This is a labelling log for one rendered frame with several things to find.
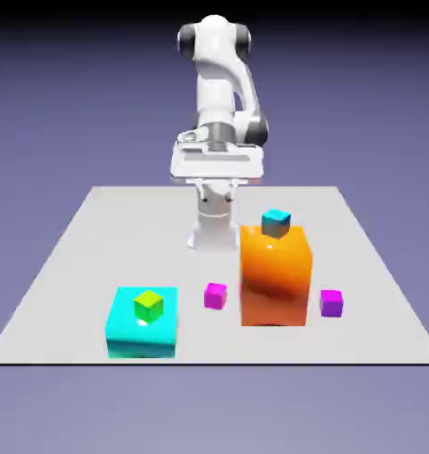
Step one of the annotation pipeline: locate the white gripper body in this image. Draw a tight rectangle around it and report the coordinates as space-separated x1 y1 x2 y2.
169 141 265 187

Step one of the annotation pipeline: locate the small cyan cube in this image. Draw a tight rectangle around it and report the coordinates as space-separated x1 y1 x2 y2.
261 207 293 240

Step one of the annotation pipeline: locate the small magenta cube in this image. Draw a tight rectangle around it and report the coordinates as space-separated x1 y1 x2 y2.
203 282 229 310

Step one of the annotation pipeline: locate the small green cube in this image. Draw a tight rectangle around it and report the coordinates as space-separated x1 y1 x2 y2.
133 289 165 324

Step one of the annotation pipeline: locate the small purple cube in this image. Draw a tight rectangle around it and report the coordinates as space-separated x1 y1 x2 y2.
319 289 344 318

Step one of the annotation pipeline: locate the large orange box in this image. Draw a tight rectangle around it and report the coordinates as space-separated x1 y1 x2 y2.
239 224 314 328

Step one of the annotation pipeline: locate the large cyan box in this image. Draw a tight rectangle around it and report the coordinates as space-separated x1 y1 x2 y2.
105 286 179 360

